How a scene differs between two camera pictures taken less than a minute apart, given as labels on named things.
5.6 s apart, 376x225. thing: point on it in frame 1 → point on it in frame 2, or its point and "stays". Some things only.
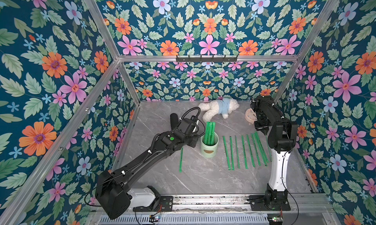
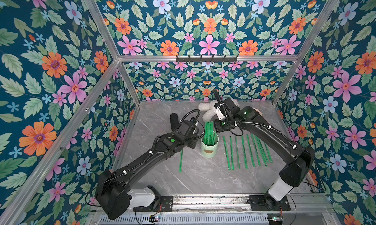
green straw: [245, 152] stays
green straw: [253, 164] stays
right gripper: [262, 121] → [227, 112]
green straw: [224, 142] stays
